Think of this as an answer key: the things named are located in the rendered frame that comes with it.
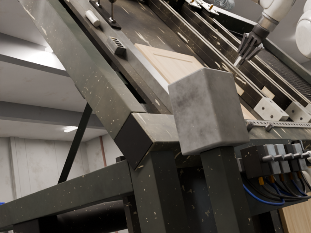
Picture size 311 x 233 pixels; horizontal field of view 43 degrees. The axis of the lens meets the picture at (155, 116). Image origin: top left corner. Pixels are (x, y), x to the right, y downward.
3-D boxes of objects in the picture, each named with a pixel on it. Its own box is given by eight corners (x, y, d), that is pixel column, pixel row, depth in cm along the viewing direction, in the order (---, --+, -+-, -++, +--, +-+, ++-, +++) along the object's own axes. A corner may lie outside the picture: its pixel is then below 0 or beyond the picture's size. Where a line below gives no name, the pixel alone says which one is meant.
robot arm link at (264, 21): (269, 13, 185) (261, 24, 188) (259, 9, 179) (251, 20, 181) (283, 24, 180) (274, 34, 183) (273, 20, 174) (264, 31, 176)
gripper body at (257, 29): (273, 33, 182) (261, 50, 187) (261, 24, 187) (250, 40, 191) (265, 30, 177) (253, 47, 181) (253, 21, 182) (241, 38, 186)
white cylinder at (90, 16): (83, 15, 160) (92, 26, 155) (86, 9, 158) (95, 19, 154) (90, 17, 162) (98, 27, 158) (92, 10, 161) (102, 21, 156)
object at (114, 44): (114, 53, 145) (117, 46, 143) (105, 43, 149) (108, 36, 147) (122, 55, 148) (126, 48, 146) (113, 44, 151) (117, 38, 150)
